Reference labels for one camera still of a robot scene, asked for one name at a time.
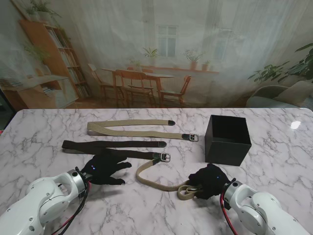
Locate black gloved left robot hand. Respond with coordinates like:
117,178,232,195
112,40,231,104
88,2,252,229
80,150,133,186

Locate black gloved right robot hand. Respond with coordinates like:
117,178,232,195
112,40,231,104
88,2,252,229
188,163,232,199

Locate beige woven belt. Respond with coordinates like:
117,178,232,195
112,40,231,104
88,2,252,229
87,119,199,142
135,158,203,201

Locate dark brown woven belt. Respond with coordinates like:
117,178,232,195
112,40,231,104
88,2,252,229
61,140,172,163

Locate black belt storage box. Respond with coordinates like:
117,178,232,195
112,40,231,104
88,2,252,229
204,114,252,166

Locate printed room backdrop cloth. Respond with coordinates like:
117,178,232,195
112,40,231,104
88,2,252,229
0,0,313,110

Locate right arm red black cables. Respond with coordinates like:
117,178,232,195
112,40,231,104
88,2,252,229
220,193,238,235

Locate arm red black cables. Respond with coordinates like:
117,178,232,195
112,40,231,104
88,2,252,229
48,181,91,235
220,193,238,235

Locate left arm red black cables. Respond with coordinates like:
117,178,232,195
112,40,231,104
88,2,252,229
48,181,91,235

